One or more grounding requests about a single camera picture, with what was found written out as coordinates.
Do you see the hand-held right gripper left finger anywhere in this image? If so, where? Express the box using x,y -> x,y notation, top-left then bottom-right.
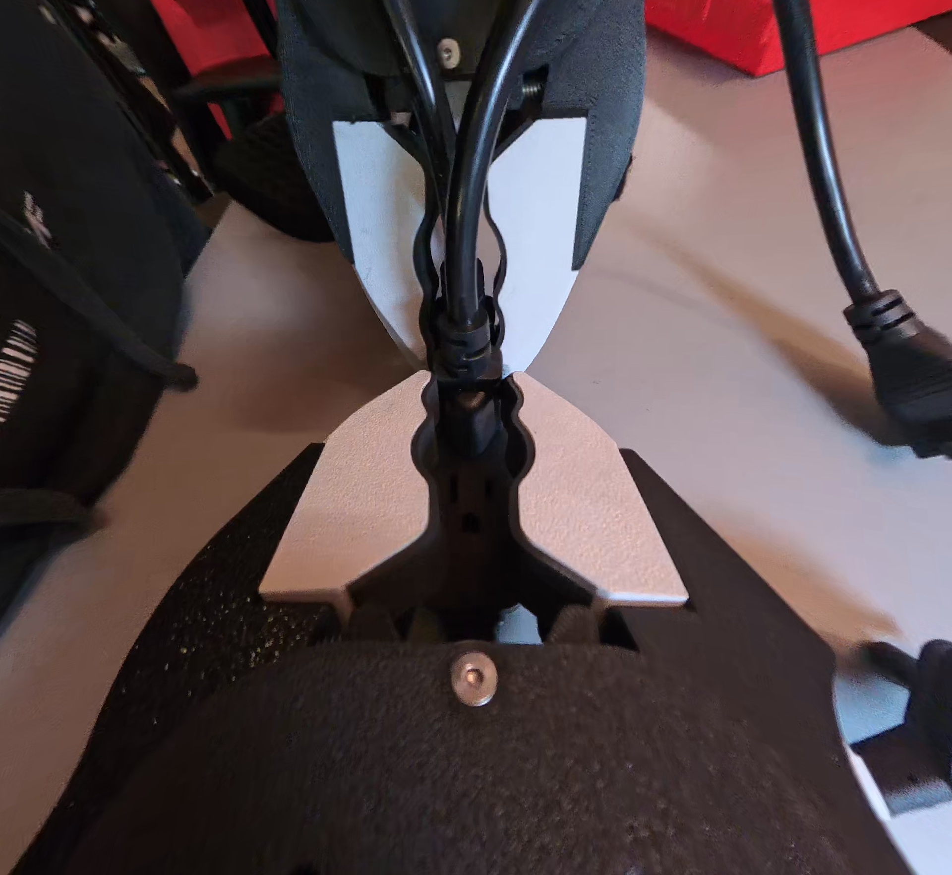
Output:
259,369 -> 447,604

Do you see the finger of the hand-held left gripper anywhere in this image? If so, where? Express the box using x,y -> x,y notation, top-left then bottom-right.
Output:
487,116 -> 587,374
333,120 -> 440,370

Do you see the black mesh wrist pad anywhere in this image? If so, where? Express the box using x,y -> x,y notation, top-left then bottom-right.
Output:
171,71 -> 336,244

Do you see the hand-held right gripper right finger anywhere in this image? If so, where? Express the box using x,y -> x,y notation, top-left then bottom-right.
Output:
509,375 -> 690,608

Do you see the black power strip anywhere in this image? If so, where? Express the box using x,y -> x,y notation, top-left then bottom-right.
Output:
435,387 -> 525,608

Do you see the red tote bag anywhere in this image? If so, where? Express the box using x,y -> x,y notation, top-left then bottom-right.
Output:
145,0 -> 280,72

